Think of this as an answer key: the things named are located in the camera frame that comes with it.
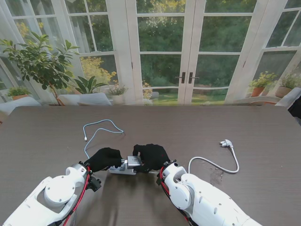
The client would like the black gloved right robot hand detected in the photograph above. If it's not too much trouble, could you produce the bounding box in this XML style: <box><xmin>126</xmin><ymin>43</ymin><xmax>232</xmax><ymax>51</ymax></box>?
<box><xmin>133</xmin><ymin>143</ymin><xmax>170</xmax><ymax>174</ymax></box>

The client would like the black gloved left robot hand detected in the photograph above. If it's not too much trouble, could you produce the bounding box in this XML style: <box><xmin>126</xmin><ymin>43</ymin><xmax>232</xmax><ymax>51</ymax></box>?
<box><xmin>84</xmin><ymin>147</ymin><xmax>122</xmax><ymax>174</ymax></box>

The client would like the grey charger adapter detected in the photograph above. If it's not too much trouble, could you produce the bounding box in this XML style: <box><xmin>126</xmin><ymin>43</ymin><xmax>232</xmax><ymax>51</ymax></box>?
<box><xmin>127</xmin><ymin>154</ymin><xmax>143</xmax><ymax>169</ymax></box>

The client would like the white power strip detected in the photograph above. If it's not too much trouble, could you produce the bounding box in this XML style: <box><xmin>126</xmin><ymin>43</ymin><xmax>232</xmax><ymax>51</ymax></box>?
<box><xmin>108</xmin><ymin>164</ymin><xmax>137</xmax><ymax>176</ymax></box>

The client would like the light blue USB cable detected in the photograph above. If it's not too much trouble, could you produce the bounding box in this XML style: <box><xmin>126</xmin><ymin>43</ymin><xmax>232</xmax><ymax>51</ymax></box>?
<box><xmin>83</xmin><ymin>120</ymin><xmax>128</xmax><ymax>165</ymax></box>

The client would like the white power cord with plug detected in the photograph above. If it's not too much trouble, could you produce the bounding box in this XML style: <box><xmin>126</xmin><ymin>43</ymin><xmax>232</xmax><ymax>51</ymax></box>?
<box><xmin>148</xmin><ymin>139</ymin><xmax>240</xmax><ymax>176</ymax></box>

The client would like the printed garden window backdrop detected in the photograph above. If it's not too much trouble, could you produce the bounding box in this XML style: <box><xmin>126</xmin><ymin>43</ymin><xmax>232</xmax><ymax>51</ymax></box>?
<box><xmin>0</xmin><ymin>0</ymin><xmax>301</xmax><ymax>125</ymax></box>

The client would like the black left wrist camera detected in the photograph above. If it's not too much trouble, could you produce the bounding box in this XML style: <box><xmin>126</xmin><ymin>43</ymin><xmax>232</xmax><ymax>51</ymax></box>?
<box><xmin>89</xmin><ymin>176</ymin><xmax>103</xmax><ymax>192</ymax></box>

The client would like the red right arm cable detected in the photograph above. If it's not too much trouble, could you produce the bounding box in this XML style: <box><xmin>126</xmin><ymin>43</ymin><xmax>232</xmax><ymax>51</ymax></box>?
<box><xmin>159</xmin><ymin>162</ymin><xmax>192</xmax><ymax>226</ymax></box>

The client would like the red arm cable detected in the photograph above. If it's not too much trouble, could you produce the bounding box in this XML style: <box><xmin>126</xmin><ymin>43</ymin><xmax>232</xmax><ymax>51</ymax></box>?
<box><xmin>159</xmin><ymin>162</ymin><xmax>192</xmax><ymax>226</ymax></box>
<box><xmin>63</xmin><ymin>166</ymin><xmax>93</xmax><ymax>226</ymax></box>

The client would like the red left arm cable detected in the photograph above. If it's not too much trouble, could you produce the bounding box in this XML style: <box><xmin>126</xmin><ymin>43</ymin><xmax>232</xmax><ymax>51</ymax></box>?
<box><xmin>63</xmin><ymin>166</ymin><xmax>93</xmax><ymax>226</ymax></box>

